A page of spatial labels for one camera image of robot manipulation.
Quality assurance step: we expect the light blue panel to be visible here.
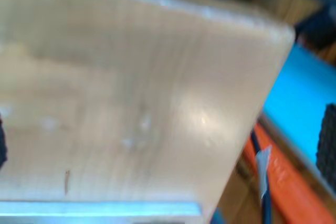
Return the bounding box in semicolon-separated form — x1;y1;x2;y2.
262;42;336;167

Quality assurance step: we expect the silver aluminium rail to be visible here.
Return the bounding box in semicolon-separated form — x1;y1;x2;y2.
0;200;203;218

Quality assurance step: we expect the thin black cable white tag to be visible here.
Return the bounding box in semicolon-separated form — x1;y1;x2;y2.
250;129;274;224

